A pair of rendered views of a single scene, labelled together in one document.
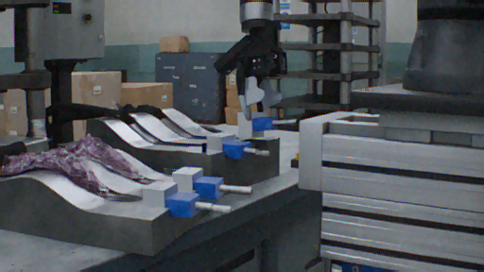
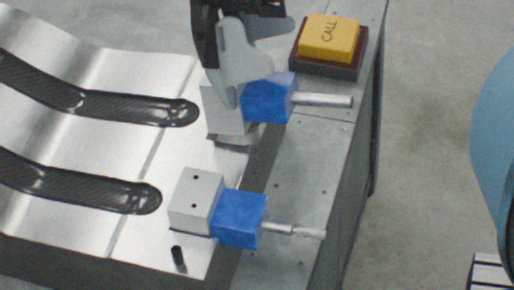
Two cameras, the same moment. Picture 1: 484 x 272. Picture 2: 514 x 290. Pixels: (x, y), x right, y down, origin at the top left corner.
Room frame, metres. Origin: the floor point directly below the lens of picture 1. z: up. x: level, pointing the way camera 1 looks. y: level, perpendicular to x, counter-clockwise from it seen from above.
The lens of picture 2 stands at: (0.55, 0.12, 1.51)
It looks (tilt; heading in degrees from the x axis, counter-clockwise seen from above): 48 degrees down; 345
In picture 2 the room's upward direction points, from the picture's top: 4 degrees counter-clockwise
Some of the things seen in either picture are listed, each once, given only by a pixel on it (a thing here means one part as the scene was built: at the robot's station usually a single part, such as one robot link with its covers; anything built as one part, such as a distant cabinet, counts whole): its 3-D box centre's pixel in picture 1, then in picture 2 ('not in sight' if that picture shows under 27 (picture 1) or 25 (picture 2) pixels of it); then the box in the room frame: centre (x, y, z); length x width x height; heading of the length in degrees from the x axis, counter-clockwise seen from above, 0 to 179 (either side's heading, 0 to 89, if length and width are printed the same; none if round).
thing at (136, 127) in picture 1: (163, 124); (16, 112); (1.20, 0.18, 0.92); 0.35 x 0.16 x 0.09; 56
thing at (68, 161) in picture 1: (64, 159); not in sight; (0.88, 0.32, 0.90); 0.26 x 0.18 x 0.08; 73
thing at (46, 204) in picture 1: (61, 182); not in sight; (0.87, 0.32, 0.86); 0.50 x 0.26 x 0.11; 73
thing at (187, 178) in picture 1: (214, 188); not in sight; (0.85, 0.05, 0.86); 0.13 x 0.05 x 0.05; 73
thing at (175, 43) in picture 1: (174, 43); not in sight; (8.52, 1.11, 1.26); 0.42 x 0.33 x 0.29; 61
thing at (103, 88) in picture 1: (60, 117); not in sight; (5.13, 1.87, 0.47); 1.22 x 0.80 x 0.94; 65
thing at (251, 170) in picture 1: (161, 144); (19, 136); (1.22, 0.19, 0.87); 0.50 x 0.26 x 0.14; 56
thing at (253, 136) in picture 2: (251, 148); (238, 136); (1.13, -0.02, 0.87); 0.05 x 0.05 x 0.04; 56
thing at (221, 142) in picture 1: (240, 150); (251, 221); (1.01, 0.00, 0.89); 0.13 x 0.05 x 0.05; 56
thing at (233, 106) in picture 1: (253, 98); not in sight; (7.93, -0.18, 0.42); 0.86 x 0.33 x 0.83; 61
